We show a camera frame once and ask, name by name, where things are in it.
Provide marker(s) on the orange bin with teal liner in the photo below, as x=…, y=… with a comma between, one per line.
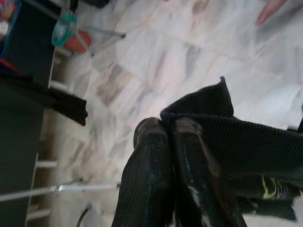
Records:
x=64, y=33

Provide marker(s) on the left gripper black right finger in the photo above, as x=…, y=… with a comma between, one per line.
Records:
x=196, y=189

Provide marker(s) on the red plastic hanger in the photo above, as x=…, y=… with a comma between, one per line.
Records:
x=7, y=63

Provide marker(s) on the black TV cabinet white legs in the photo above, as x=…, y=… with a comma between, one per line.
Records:
x=30, y=35

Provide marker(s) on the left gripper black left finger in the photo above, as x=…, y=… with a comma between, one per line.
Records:
x=146, y=177

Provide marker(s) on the black shirt with green logo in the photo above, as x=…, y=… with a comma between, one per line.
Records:
x=248, y=146

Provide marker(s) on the silver metal clothes rack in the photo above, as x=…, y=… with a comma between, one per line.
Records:
x=82, y=188

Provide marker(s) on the blue plastic hanger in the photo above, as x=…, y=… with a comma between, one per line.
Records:
x=10, y=28

